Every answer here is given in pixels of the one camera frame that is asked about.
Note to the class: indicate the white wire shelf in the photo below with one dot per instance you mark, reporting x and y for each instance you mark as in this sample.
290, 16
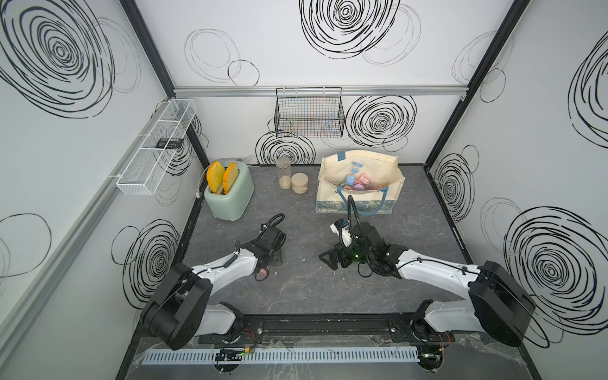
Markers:
152, 161

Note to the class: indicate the cream canvas tote bag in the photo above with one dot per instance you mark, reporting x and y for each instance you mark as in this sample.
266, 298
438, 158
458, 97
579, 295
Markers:
372, 179

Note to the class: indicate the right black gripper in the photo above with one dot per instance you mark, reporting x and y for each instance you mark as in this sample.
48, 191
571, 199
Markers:
339, 250

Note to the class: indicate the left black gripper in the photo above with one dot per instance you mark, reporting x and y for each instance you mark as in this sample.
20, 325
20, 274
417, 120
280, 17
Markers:
278, 256

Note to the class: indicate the pink hourglass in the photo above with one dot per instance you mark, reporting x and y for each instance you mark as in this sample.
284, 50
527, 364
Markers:
363, 179
262, 274

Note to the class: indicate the left yellow toast slice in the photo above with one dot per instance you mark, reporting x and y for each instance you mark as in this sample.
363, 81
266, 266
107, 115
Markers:
215, 176

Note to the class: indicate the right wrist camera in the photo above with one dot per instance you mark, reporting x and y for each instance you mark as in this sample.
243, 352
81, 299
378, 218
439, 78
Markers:
341, 229

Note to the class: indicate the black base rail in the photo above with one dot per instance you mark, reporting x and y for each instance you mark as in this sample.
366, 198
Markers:
249, 328

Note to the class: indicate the black wire basket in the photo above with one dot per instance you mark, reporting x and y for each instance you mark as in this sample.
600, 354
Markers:
311, 112

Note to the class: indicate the yellow toast slice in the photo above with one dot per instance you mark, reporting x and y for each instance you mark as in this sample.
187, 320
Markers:
230, 176
215, 176

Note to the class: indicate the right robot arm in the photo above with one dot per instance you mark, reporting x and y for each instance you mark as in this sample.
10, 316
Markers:
490, 300

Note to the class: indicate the white slotted cable duct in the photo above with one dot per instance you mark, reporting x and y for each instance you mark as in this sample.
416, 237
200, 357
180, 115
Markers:
336, 355

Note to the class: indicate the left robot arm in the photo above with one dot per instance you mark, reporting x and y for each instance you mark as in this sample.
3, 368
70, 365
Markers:
179, 310

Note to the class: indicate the right yellow toast slice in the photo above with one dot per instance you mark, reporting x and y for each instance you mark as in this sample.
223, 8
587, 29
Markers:
230, 176

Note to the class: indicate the blue hourglass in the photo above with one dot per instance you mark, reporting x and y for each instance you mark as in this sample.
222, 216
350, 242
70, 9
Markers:
352, 178

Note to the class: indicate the mint green toaster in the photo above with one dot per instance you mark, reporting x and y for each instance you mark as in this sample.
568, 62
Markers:
232, 206

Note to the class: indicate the tall glass jar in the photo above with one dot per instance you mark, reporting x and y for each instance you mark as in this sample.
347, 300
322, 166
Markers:
283, 167

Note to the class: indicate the black item in shelf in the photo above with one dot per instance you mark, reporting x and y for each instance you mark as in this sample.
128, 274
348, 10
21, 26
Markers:
171, 144

